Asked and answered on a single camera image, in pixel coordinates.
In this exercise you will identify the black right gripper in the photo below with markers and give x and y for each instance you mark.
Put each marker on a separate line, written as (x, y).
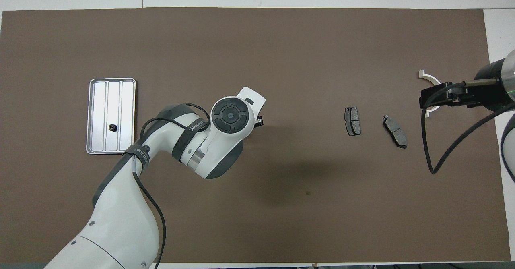
(491, 87)

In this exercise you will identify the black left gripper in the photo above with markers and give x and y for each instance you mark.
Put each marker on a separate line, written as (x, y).
(260, 121)

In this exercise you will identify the small black bearing gear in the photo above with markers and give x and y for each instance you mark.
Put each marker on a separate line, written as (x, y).
(113, 128)

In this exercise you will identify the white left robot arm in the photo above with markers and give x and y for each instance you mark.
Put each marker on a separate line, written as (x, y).
(120, 220)

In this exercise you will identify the silver metal tray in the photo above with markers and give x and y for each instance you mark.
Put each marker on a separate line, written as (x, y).
(98, 116)

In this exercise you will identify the curved dark grey brake pad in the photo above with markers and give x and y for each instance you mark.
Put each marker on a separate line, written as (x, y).
(395, 132)

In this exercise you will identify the brown table mat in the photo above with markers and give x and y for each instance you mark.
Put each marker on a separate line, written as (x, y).
(281, 51)

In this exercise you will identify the rectangular dark grey brake pad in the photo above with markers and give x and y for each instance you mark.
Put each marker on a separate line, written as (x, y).
(353, 121)

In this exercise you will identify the white curved plastic bracket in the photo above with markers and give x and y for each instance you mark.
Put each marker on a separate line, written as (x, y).
(429, 76)

